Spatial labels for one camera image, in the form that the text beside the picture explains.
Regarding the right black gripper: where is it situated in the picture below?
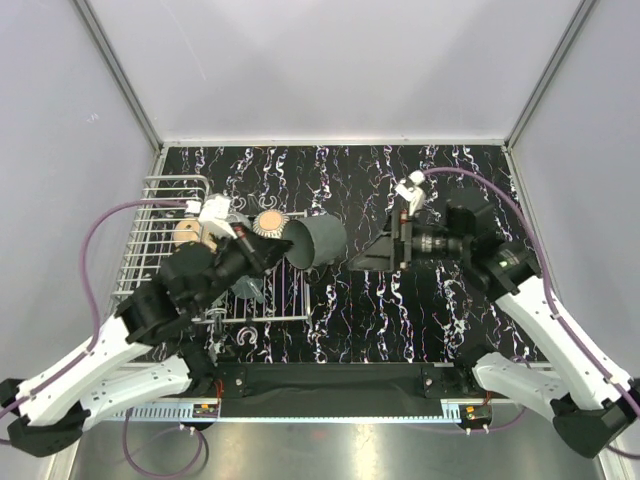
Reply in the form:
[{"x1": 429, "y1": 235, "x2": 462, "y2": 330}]
[{"x1": 348, "y1": 208, "x2": 469, "y2": 272}]

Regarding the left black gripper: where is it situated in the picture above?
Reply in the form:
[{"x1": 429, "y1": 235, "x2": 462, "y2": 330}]
[{"x1": 191, "y1": 222, "x2": 294, "y2": 313}]

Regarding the dark mug cream interior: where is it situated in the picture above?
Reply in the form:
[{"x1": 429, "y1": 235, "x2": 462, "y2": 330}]
[{"x1": 231, "y1": 276, "x2": 265, "y2": 303}]

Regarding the tan ceramic mug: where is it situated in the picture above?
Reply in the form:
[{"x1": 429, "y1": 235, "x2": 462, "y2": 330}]
[{"x1": 172, "y1": 218, "x2": 217, "y2": 251}]

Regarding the ribbed grey mug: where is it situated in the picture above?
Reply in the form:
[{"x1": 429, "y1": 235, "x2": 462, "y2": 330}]
[{"x1": 252, "y1": 209, "x2": 290, "y2": 239}]

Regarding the dark green cup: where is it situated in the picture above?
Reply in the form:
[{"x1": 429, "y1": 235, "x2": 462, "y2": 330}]
[{"x1": 281, "y1": 214, "x2": 347, "y2": 272}]

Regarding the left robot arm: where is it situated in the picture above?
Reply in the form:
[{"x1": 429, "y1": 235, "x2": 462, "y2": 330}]
[{"x1": 1, "y1": 227, "x2": 293, "y2": 458}]

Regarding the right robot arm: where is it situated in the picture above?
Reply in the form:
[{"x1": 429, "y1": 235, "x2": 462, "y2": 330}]
[{"x1": 350, "y1": 199, "x2": 639, "y2": 458}]

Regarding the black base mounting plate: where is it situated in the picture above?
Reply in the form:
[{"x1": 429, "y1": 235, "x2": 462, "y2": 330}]
[{"x1": 170, "y1": 363, "x2": 488, "y2": 401}]

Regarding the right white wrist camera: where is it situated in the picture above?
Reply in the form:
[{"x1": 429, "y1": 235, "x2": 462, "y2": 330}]
[{"x1": 395, "y1": 170, "x2": 426, "y2": 218}]

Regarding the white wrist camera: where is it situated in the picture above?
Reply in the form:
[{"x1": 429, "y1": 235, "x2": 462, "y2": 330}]
[
  {"x1": 185, "y1": 194, "x2": 237, "y2": 239},
  {"x1": 395, "y1": 170, "x2": 426, "y2": 218}
]

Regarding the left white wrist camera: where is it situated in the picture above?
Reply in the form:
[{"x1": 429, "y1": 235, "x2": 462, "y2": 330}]
[{"x1": 185, "y1": 194, "x2": 237, "y2": 239}]

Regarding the metal wire dish rack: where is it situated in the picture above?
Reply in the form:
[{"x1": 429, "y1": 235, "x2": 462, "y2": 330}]
[{"x1": 112, "y1": 175, "x2": 311, "y2": 326}]

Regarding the white slotted cable duct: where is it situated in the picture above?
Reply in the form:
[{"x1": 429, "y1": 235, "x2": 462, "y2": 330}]
[{"x1": 128, "y1": 402, "x2": 220, "y2": 422}]

